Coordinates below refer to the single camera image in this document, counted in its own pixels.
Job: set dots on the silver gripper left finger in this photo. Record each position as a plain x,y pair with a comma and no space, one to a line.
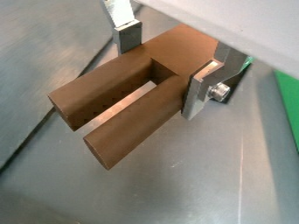
125,26

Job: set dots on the brown square-circle object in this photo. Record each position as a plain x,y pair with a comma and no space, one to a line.
165,60

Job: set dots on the green foam shape fixture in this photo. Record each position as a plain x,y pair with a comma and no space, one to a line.
287,88

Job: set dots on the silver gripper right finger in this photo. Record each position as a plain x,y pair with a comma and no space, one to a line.
207,84

